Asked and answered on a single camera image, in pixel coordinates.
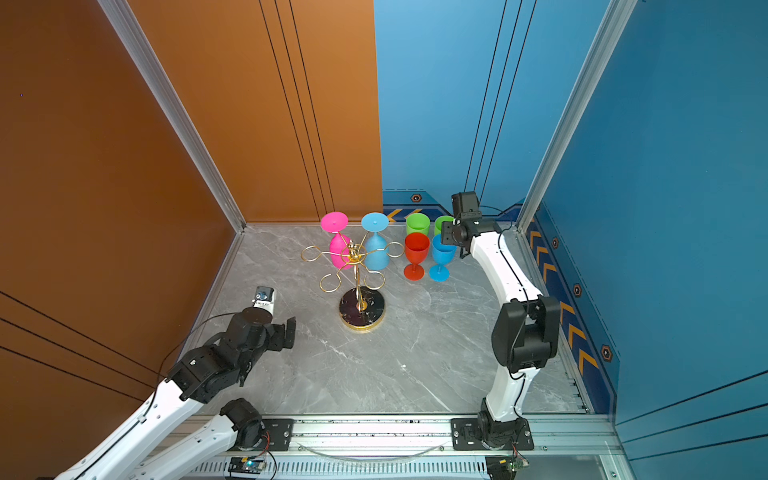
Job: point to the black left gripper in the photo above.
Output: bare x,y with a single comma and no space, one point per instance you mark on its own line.
281,341

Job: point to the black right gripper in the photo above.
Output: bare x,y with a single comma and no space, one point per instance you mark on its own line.
446,234

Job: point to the green wine glass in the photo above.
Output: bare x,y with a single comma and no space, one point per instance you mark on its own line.
438,224
417,223

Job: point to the light blue wine glass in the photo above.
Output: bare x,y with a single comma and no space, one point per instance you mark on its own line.
442,255

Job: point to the red wine glass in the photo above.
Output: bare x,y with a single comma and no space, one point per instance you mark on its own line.
416,250

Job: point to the teal blue wine glass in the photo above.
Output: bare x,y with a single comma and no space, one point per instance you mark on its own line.
376,246

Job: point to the magenta wine glass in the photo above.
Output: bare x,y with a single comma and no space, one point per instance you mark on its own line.
334,223

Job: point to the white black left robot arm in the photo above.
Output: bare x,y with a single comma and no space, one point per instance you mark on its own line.
225,360

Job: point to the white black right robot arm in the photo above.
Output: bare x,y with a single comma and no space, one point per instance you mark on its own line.
523,339

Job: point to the green circuit board left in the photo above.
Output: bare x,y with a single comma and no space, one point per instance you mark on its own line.
246,465

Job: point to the green circuit board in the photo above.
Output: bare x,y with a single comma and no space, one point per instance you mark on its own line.
246,465
504,467

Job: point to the green circuit board right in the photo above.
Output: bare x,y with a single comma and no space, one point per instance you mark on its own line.
504,467

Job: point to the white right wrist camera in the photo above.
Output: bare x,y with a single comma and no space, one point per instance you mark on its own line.
466,207

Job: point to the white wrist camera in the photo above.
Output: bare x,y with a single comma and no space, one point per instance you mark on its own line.
264,298
466,207

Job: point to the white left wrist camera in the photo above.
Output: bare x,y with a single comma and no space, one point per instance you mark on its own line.
264,298

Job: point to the gold wire wine glass rack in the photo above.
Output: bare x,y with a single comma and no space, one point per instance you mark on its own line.
361,308

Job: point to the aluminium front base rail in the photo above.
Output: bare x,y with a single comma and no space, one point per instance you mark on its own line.
420,446

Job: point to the aluminium corner post right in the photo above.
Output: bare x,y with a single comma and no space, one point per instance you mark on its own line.
607,37

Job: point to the aluminium corner post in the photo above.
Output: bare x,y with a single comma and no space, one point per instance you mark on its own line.
607,37
129,31

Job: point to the aluminium corner post left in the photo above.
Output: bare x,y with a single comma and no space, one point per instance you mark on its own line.
129,31

